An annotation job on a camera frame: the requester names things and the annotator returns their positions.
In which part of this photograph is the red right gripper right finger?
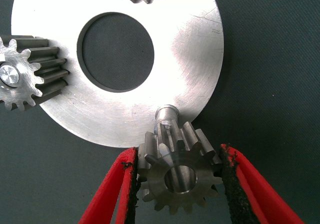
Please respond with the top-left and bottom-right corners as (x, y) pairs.
(219, 143), (306, 224)

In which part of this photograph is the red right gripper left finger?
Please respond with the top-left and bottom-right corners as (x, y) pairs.
(77, 146), (140, 224)

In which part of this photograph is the dark grey table cloth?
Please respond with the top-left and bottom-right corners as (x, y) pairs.
(0, 0), (320, 224)

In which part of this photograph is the round metal plate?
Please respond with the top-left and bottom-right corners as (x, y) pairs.
(10, 0), (225, 149)

